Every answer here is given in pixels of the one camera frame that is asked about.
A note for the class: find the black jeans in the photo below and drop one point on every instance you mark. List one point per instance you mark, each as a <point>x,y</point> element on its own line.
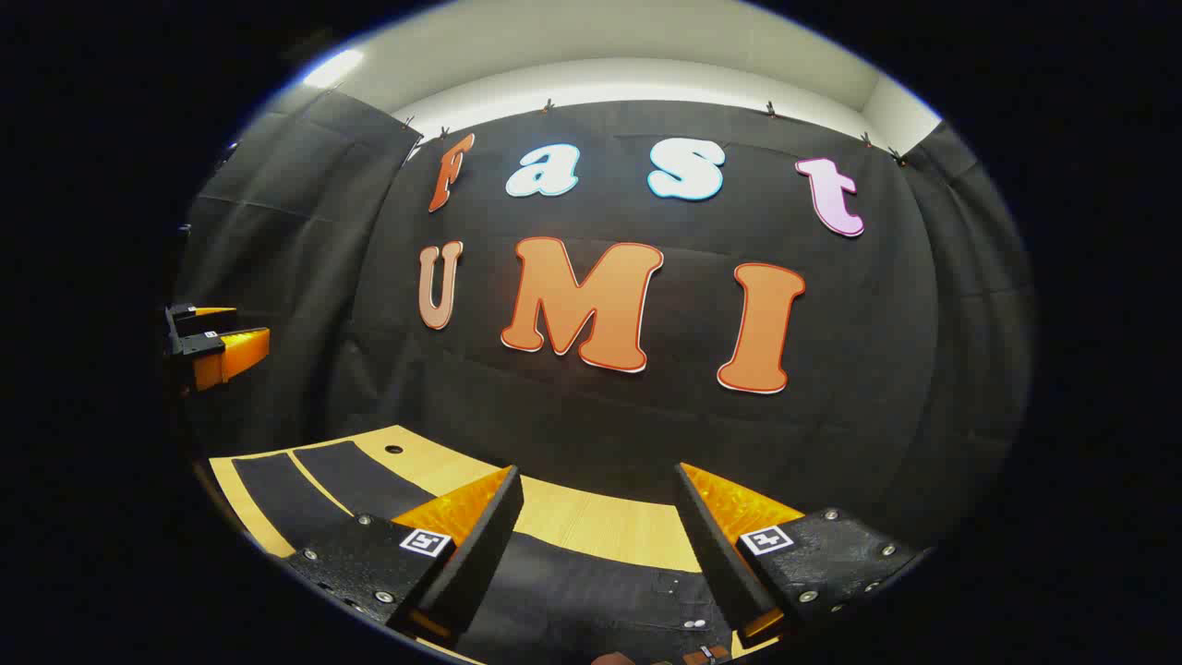
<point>591,591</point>

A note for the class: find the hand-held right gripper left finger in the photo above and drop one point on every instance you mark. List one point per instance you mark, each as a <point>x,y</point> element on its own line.
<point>480,554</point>

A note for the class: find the black backdrop cloth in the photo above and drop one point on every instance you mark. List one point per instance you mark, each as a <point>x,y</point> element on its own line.
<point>646,416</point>

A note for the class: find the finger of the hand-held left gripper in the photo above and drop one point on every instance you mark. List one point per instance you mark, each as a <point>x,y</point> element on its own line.
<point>199,319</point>
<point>231,356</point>

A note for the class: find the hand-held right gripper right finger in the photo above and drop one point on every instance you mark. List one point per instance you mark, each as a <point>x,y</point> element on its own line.
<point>716,563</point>

